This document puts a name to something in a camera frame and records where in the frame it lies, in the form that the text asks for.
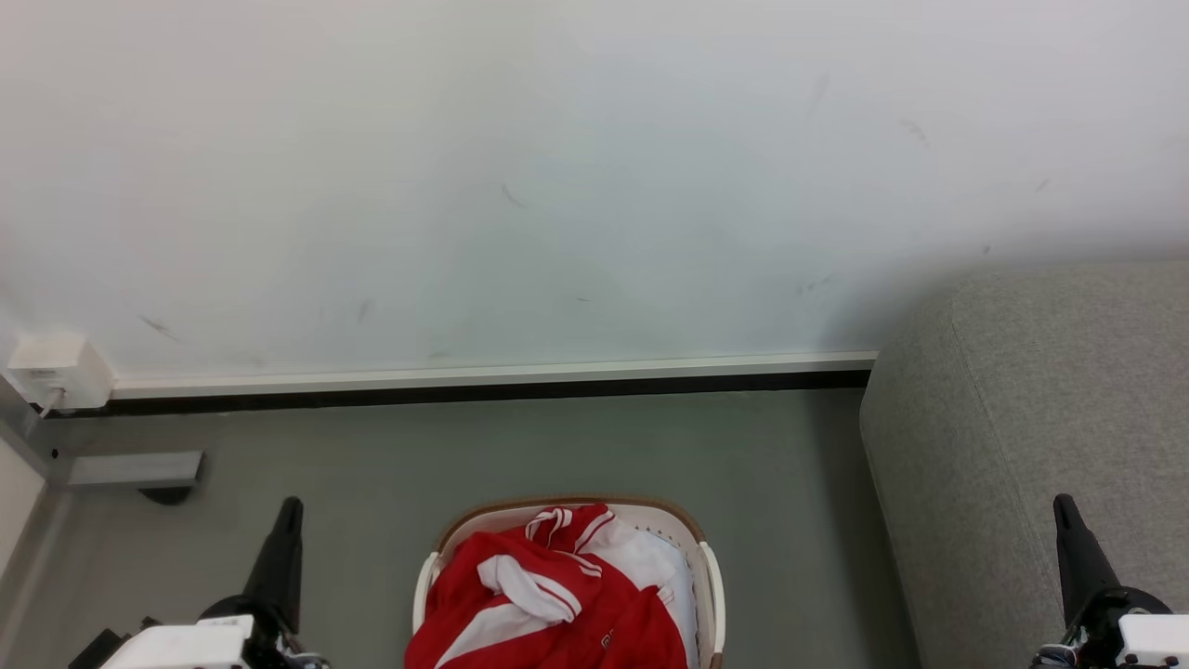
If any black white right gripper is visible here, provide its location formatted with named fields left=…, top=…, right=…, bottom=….
left=1031, top=493, right=1189, bottom=669

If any white and black baseboard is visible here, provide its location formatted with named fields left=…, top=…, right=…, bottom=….
left=110, top=351, right=879, bottom=415

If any white laundry basket brown rim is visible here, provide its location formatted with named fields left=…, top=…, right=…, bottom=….
left=412, top=494, right=727, bottom=669

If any white wall socket box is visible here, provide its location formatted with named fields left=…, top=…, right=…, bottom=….
left=7, top=333, right=114, bottom=412

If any beige partition panel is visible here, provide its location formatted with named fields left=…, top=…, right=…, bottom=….
left=0, top=437, right=47, bottom=579

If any grey metal frame leg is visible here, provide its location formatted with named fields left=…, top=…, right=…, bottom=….
left=0, top=372, right=205, bottom=492

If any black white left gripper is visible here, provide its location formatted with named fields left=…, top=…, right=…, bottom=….
left=69, top=496, right=328, bottom=669

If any red jacket with striped cuffs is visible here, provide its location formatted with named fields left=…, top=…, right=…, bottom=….
left=405, top=504, right=690, bottom=669

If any grey fabric sofa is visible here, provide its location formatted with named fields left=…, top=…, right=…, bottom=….
left=859, top=260, right=1189, bottom=669

